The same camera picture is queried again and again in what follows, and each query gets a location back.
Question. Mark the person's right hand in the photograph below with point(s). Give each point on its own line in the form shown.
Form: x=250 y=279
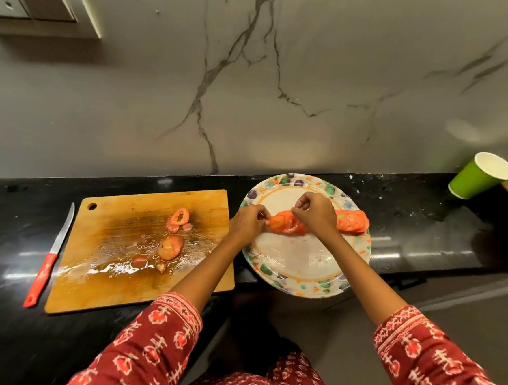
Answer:
x=317 y=216

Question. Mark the person's left hand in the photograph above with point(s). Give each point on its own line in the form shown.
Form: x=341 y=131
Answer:
x=247 y=226

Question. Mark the row of tomato slices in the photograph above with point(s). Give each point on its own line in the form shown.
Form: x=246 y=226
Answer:
x=352 y=221

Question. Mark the floral rimmed plate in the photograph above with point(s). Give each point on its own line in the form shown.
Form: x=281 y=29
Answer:
x=297 y=258

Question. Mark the pile of tomato slices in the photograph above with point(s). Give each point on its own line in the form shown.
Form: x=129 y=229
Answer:
x=170 y=248

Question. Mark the person's right forearm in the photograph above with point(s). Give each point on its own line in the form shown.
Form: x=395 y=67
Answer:
x=369 y=285

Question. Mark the person's left forearm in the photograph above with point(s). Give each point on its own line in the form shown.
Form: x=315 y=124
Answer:
x=204 y=278

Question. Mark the brown lower cabinet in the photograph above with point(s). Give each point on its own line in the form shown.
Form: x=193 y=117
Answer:
x=336 y=322

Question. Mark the red patterned left sleeve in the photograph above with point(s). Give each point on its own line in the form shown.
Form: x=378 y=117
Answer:
x=147 y=347

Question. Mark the red patterned sleeve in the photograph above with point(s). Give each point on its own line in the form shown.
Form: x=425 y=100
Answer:
x=441 y=368
x=147 y=347

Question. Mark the green paper cup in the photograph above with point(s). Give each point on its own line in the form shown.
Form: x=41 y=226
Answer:
x=471 y=181

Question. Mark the red patterned tunic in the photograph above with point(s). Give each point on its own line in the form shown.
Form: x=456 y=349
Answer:
x=284 y=383

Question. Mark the wooden cutting board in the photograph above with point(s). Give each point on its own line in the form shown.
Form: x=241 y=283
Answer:
x=99 y=292

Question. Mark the red patterned right sleeve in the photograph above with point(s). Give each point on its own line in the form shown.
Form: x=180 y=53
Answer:
x=441 y=368

